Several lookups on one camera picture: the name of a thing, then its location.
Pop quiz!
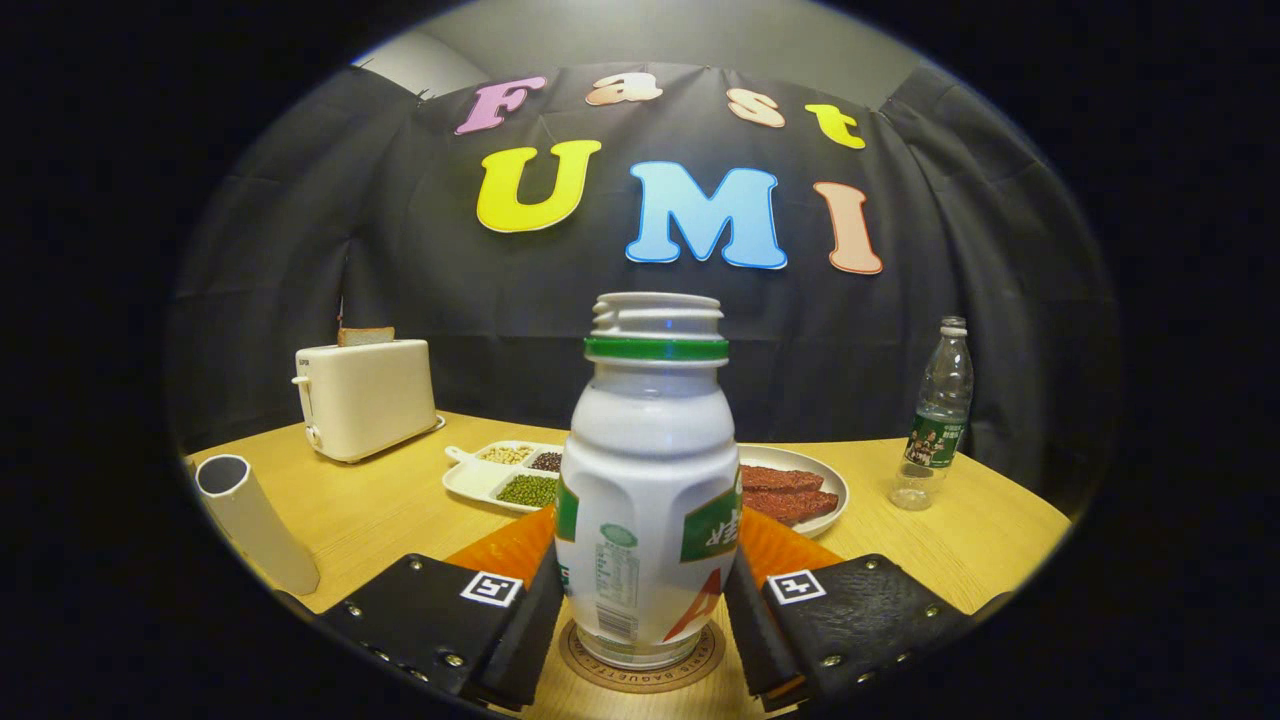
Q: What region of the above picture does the white juice bottle green label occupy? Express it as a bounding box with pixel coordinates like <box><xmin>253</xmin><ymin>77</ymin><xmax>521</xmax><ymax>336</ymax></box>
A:
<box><xmin>553</xmin><ymin>291</ymin><xmax>743</xmax><ymax>672</ymax></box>

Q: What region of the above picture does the white cup with wooden handle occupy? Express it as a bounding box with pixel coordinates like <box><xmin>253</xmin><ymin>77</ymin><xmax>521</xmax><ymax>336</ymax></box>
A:
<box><xmin>194</xmin><ymin>453</ymin><xmax>322</xmax><ymax>597</ymax></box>

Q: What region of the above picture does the round wooden coaster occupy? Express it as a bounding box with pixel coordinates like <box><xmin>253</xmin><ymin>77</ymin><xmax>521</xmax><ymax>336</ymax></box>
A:
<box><xmin>557</xmin><ymin>618</ymin><xmax>727</xmax><ymax>695</ymax></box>

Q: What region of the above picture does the cream toaster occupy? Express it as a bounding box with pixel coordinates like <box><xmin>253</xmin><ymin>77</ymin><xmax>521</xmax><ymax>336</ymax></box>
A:
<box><xmin>291</xmin><ymin>339</ymin><xmax>446</xmax><ymax>464</ymax></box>

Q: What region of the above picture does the white round plate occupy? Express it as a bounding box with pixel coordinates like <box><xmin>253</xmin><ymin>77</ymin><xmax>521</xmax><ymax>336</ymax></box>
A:
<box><xmin>735</xmin><ymin>444</ymin><xmax>850</xmax><ymax>539</ymax></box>

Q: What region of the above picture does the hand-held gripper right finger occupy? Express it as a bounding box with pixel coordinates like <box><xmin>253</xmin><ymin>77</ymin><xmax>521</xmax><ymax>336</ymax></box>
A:
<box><xmin>722</xmin><ymin>505</ymin><xmax>1001</xmax><ymax>713</ymax></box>

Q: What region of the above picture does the wooden table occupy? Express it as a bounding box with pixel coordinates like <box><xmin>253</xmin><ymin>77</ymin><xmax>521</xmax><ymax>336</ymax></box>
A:
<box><xmin>186</xmin><ymin>410</ymin><xmax>1073</xmax><ymax>720</ymax></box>

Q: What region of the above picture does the reddish brown meat slice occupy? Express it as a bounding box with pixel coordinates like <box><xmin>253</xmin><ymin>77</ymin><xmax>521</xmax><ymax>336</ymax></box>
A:
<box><xmin>740</xmin><ymin>464</ymin><xmax>825</xmax><ymax>493</ymax></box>
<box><xmin>742</xmin><ymin>488</ymin><xmax>839</xmax><ymax>527</ymax></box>

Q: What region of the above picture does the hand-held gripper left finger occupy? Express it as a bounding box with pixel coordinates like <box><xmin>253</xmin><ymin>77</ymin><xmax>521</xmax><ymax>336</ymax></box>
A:
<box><xmin>275</xmin><ymin>505</ymin><xmax>566</xmax><ymax>713</ymax></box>

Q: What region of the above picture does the white divided dish with beans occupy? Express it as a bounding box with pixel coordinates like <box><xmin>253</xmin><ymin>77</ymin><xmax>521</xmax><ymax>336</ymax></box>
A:
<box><xmin>442</xmin><ymin>440</ymin><xmax>567</xmax><ymax>514</ymax></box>

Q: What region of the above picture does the clear plastic water bottle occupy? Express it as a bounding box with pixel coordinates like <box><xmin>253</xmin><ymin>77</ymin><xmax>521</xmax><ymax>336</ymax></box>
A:
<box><xmin>889</xmin><ymin>316</ymin><xmax>975</xmax><ymax>512</ymax></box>

